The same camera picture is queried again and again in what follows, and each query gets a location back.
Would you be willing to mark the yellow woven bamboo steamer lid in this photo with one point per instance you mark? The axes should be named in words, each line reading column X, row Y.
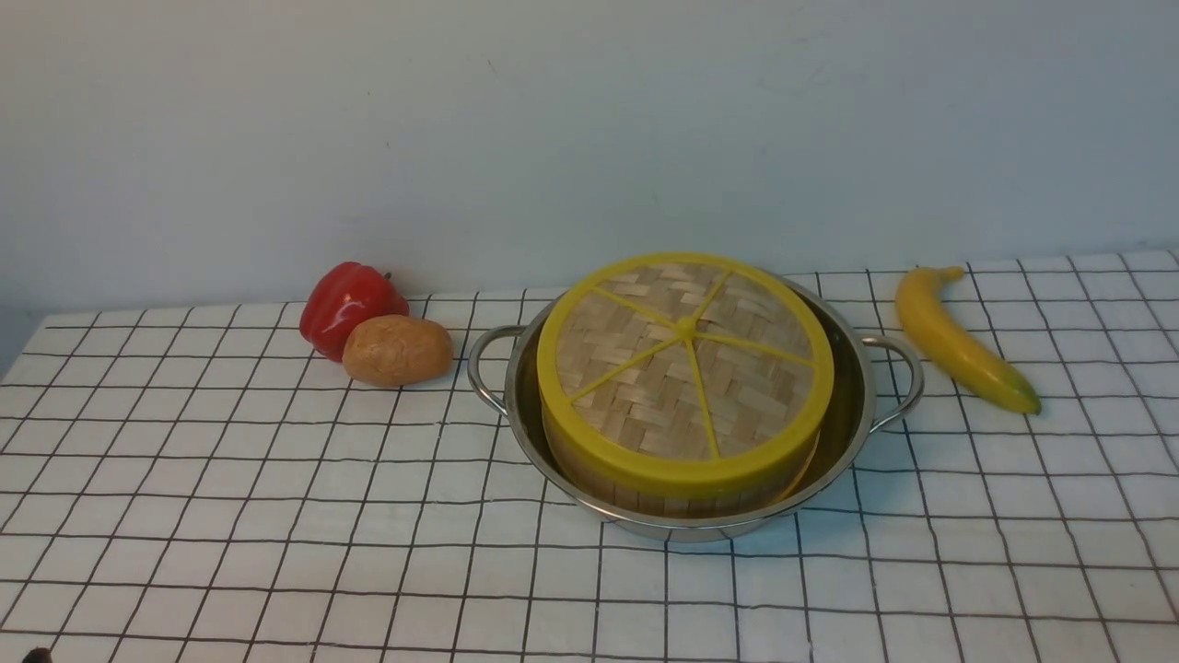
column 661, row 337

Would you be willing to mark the yellow rimmed bamboo steamer basket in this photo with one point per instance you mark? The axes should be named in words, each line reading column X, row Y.
column 684, row 471

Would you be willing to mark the stainless steel pot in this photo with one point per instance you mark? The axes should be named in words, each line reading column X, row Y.
column 852, row 417

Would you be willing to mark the brown potato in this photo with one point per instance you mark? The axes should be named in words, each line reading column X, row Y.
column 393, row 351

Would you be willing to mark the red bell pepper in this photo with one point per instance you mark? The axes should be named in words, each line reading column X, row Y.
column 347, row 295

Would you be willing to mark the yellow banana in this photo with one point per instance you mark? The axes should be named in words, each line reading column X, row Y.
column 935, row 332

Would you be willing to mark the white grid tablecloth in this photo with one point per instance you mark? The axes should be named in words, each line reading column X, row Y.
column 194, row 485

